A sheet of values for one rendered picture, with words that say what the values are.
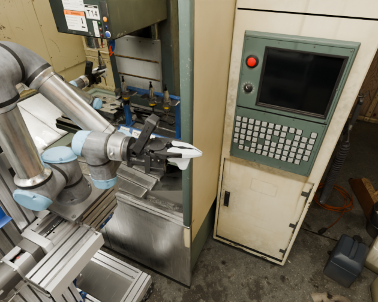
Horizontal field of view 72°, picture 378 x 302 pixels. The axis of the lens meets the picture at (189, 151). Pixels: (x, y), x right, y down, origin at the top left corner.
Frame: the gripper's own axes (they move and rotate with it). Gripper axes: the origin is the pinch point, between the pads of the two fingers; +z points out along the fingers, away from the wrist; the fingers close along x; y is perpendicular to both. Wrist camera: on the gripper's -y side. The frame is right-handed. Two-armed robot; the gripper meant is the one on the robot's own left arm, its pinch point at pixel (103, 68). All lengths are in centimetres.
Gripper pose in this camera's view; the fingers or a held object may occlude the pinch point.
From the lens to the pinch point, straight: 215.6
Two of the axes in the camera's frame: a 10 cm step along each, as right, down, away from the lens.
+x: 9.0, 2.6, -3.4
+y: 0.0, 7.9, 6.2
